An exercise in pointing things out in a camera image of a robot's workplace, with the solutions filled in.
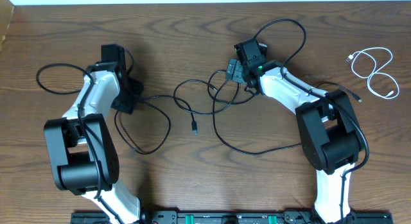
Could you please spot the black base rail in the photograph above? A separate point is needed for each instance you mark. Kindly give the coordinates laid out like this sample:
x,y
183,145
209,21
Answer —
x,y
289,216

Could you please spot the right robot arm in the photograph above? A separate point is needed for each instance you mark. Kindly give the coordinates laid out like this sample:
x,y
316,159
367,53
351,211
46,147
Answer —
x,y
329,131

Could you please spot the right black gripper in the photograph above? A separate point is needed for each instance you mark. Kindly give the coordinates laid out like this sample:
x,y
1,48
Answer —
x,y
237,74

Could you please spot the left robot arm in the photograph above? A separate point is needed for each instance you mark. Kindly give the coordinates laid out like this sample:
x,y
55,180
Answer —
x,y
81,151

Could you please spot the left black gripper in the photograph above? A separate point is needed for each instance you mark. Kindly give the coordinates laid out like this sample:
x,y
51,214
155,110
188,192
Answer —
x,y
129,104

